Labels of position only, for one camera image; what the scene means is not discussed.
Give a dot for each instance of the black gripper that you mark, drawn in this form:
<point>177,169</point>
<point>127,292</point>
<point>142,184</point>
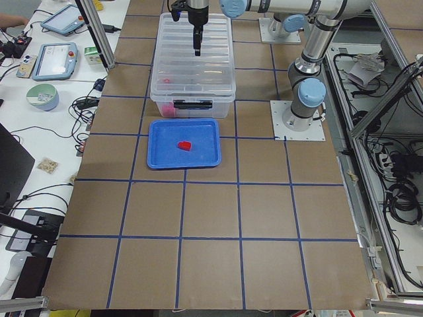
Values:
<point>197,17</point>

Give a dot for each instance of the clear plastic box lid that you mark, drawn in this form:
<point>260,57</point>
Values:
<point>193,56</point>

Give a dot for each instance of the clear plastic storage box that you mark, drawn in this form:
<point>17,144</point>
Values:
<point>193,99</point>

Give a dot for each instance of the red toy block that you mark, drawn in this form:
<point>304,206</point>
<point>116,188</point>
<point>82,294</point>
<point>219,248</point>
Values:
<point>185,145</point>

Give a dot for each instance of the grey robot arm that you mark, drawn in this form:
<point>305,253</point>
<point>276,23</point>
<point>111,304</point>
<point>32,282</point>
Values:
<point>198,11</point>
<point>308,91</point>

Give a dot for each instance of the black box latch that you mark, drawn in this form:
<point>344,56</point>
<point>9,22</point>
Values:
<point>199,105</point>

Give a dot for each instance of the red blocks inside box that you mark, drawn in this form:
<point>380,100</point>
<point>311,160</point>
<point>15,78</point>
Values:
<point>168,110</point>

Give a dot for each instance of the small green white carton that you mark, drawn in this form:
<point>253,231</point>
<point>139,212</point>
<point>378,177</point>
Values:
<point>92,56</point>

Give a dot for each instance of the blue plastic tray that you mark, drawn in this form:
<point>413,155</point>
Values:
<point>164,135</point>

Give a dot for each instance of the far teach pendant tablet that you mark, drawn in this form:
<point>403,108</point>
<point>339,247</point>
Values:
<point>65,21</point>

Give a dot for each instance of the teach pendant tablet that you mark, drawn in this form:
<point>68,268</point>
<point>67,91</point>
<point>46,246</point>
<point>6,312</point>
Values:
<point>55,62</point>
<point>65,21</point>

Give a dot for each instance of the near teach pendant tablet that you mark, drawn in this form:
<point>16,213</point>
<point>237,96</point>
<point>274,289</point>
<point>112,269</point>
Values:
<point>55,62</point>

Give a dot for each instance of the green round bowl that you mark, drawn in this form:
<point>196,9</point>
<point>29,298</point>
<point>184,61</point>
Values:
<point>43,97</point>

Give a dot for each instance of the small bag of nuts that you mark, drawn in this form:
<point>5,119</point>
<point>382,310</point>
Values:
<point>48,165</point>

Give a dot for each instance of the black monitor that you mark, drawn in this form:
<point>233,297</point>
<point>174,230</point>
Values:
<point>16,166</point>

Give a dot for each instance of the white light bulb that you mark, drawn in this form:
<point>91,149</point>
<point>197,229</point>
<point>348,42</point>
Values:
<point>17,263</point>

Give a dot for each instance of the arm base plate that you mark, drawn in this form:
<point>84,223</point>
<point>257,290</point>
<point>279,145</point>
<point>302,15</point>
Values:
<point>288,127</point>
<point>273,32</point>

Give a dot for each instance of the aluminium frame post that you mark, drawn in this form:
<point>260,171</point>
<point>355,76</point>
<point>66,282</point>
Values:
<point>96,30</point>

